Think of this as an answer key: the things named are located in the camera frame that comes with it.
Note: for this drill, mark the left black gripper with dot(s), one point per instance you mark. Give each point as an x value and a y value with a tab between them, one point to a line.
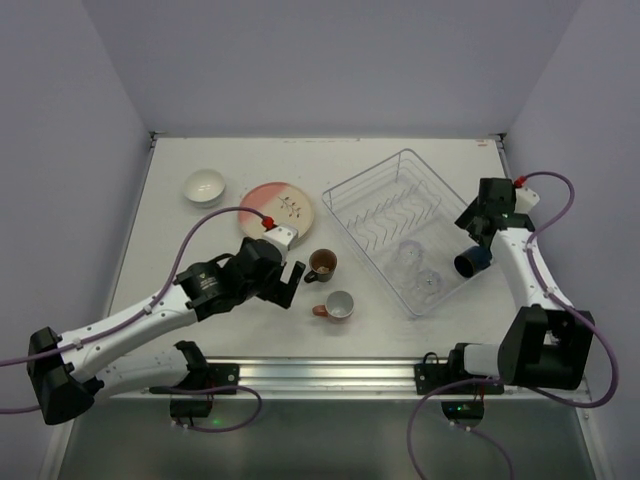
275	282

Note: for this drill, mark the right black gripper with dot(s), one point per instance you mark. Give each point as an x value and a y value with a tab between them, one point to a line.
480	226

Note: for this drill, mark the blue mug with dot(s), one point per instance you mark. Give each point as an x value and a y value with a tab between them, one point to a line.
472	261

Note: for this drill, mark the black mug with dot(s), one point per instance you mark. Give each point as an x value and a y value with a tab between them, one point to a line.
322	264

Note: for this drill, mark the pink mug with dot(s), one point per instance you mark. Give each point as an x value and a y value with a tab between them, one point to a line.
338	307

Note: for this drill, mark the cream plate yellow patch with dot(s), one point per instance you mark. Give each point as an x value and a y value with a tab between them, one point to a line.
301	240

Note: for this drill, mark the cream plate green patch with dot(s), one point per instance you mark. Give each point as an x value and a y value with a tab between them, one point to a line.
301	232

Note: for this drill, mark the clear glass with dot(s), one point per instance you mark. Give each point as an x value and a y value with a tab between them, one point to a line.
428	284
409	256

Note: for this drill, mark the cream plate orange patch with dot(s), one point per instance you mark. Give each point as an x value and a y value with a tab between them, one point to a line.
285	203

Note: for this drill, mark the white ceramic bowl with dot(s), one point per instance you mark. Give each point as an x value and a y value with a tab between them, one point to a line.
204	188

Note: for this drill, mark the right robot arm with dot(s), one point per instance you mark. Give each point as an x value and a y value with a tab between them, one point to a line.
545	346

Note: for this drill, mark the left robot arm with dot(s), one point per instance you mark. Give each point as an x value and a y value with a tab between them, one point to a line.
69	372

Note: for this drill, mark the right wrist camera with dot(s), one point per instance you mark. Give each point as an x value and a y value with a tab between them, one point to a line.
526	200

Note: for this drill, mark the white wire dish rack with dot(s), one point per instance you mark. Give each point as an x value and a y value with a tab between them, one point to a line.
404	176

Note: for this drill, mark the aluminium mounting rail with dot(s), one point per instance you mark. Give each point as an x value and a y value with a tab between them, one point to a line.
288	377

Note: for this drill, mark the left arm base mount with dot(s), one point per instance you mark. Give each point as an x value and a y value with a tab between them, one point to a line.
217	375

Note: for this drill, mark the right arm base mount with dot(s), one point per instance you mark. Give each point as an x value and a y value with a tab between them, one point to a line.
435	372

